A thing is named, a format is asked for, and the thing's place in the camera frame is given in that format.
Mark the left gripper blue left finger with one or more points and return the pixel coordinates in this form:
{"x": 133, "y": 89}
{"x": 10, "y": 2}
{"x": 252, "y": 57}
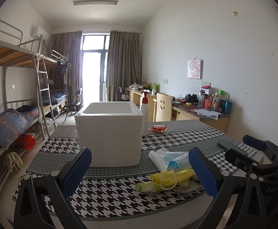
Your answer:
{"x": 73, "y": 171}

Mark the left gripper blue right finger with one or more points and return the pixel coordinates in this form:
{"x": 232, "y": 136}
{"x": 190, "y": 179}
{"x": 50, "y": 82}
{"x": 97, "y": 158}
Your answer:
{"x": 203, "y": 171}

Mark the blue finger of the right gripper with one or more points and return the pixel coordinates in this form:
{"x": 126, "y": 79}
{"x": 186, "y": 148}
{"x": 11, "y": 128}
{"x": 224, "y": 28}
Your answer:
{"x": 254, "y": 142}

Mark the white plastic bag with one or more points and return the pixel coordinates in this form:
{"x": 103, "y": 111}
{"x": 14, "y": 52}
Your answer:
{"x": 161, "y": 158}

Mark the dark green smartphone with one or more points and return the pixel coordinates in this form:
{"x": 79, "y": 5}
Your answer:
{"x": 226, "y": 145}

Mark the blue face mask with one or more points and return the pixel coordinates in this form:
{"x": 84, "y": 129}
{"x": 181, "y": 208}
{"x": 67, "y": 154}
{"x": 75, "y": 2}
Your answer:
{"x": 177, "y": 161}

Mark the white styrofoam box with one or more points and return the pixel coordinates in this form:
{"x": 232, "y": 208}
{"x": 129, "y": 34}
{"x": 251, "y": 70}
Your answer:
{"x": 113, "y": 133}

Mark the teal bottle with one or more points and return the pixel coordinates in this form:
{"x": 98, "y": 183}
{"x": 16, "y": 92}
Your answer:
{"x": 228, "y": 106}

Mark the papers on desk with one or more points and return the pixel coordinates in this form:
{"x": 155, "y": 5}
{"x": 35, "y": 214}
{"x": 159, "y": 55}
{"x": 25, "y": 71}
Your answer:
{"x": 208, "y": 113}

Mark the green wipes packet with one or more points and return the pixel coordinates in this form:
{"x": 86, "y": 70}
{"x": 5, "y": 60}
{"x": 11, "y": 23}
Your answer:
{"x": 149, "y": 188}

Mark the black folding chair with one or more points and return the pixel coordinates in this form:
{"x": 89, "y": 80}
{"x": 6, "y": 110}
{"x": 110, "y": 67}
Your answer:
{"x": 75, "y": 104}

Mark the red plastic bag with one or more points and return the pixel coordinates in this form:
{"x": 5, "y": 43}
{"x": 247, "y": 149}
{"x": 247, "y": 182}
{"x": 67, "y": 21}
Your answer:
{"x": 25, "y": 142}

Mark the metal bunk ladder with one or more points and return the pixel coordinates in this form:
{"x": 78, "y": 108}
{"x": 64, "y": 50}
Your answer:
{"x": 44, "y": 102}

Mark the red snack packet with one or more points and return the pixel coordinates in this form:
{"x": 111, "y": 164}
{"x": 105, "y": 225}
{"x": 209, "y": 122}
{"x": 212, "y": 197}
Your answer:
{"x": 158, "y": 128}

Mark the wooden desk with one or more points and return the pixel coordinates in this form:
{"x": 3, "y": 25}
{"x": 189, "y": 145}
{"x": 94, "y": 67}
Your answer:
{"x": 179, "y": 111}

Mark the white pump bottle red top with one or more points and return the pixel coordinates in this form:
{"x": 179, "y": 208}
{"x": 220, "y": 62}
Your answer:
{"x": 144, "y": 107}

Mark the black headphones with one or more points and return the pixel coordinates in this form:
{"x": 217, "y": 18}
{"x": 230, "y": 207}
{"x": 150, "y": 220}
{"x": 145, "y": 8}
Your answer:
{"x": 191, "y": 98}

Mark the blue plaid bedding bundle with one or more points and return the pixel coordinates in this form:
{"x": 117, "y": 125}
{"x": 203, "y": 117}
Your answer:
{"x": 13, "y": 123}

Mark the wooden chair smiley face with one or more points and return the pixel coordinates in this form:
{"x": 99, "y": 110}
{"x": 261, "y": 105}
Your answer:
{"x": 162, "y": 108}

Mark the metal bunk bed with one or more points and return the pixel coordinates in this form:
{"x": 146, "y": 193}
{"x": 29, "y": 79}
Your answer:
{"x": 21, "y": 56}

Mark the right brown curtain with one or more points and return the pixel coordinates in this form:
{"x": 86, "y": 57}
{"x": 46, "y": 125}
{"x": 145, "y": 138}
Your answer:
{"x": 124, "y": 62}

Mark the brown curtain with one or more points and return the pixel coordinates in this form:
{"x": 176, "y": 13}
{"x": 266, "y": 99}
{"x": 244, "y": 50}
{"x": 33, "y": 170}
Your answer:
{"x": 67, "y": 73}
{"x": 124, "y": 62}

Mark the left brown curtain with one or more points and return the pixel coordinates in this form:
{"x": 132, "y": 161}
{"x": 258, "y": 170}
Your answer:
{"x": 67, "y": 73}

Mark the white air conditioner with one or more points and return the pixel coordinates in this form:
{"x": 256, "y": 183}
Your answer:
{"x": 38, "y": 32}

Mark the ceiling tube light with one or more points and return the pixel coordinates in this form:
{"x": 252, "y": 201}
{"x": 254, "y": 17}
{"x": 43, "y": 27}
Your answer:
{"x": 95, "y": 2}

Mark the pink cartoon wall picture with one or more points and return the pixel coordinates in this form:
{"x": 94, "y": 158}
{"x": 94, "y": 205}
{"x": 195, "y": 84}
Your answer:
{"x": 194, "y": 69}

